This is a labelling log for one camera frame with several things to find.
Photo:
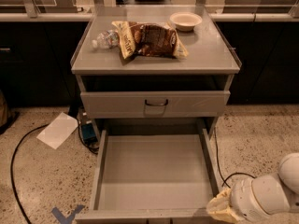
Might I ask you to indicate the yellow-beige gripper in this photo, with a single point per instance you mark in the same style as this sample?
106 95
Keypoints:
241 197

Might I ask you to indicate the grey drawer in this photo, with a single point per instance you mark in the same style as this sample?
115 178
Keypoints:
152 179
154 104

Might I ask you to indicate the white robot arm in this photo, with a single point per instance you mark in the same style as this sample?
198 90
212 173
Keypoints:
257 199

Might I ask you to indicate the grey top drawer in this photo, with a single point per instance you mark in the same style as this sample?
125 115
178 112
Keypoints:
154 104

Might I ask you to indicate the grey drawer cabinet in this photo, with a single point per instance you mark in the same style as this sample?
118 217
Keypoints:
209 66

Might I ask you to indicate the blue power box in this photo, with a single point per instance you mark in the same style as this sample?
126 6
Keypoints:
88 134

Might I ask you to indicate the white paper sheet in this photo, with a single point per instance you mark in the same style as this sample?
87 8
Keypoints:
58 131

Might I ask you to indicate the brown chip bag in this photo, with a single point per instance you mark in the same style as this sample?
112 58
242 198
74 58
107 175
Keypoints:
148 39

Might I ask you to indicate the white paper bowl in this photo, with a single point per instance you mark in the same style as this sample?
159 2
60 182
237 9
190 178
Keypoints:
185 21

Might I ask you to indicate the clear plastic water bottle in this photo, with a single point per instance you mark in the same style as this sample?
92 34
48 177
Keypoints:
106 40

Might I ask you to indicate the dark counter with rail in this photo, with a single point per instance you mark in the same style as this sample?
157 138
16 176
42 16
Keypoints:
35 60

